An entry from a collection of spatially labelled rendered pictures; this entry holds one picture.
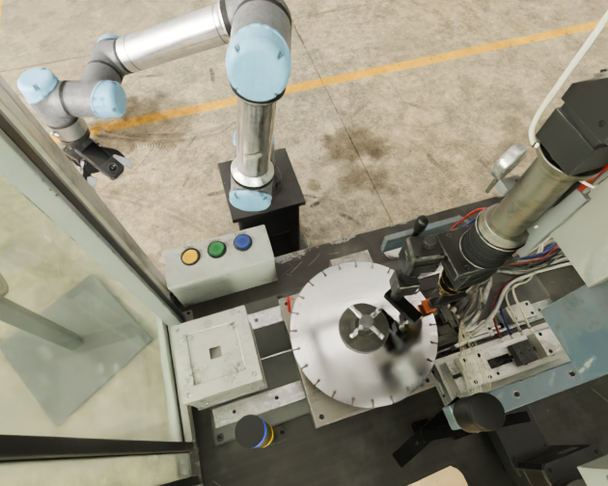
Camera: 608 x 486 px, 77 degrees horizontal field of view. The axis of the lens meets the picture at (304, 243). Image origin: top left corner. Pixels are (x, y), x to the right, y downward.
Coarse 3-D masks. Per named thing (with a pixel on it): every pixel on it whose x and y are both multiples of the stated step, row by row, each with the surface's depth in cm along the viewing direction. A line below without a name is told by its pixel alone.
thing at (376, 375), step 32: (320, 288) 90; (352, 288) 90; (384, 288) 90; (320, 320) 86; (320, 352) 83; (352, 352) 83; (384, 352) 83; (416, 352) 83; (320, 384) 80; (352, 384) 80; (384, 384) 80; (416, 384) 80
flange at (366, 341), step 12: (348, 312) 86; (372, 312) 86; (348, 324) 84; (384, 324) 85; (348, 336) 83; (360, 336) 83; (372, 336) 83; (384, 336) 83; (360, 348) 82; (372, 348) 82
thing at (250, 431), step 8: (248, 416) 58; (256, 416) 58; (240, 424) 57; (248, 424) 57; (256, 424) 57; (264, 424) 59; (240, 432) 56; (248, 432) 56; (256, 432) 57; (264, 432) 57; (240, 440) 56; (248, 440) 56; (256, 440) 56
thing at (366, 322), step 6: (354, 312) 82; (360, 312) 82; (378, 312) 82; (360, 318) 81; (366, 318) 81; (372, 318) 81; (360, 324) 81; (366, 324) 80; (372, 324) 80; (354, 330) 80; (360, 330) 80; (366, 330) 82; (372, 330) 80; (354, 336) 80; (378, 336) 80
